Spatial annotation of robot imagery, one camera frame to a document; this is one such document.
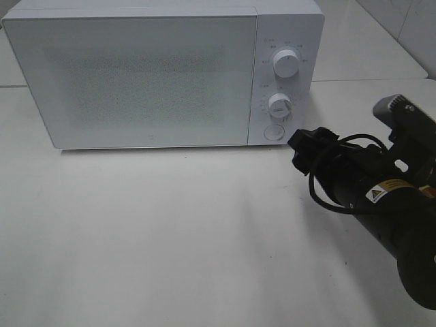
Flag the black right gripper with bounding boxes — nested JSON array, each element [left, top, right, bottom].
[[287, 127, 422, 213]]

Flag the round door release button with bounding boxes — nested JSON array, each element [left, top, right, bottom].
[[264, 124, 285, 141]]

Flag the white microwave door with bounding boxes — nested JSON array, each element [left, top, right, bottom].
[[4, 16, 256, 149]]

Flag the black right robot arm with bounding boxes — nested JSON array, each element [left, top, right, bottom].
[[287, 127, 435, 310]]

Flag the lower white timer knob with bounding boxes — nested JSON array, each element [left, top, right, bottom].
[[268, 93, 292, 119]]

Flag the upper white power knob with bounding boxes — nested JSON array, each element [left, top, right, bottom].
[[272, 48, 300, 78]]

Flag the white microwave oven body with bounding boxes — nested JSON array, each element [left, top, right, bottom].
[[1, 1, 324, 149]]

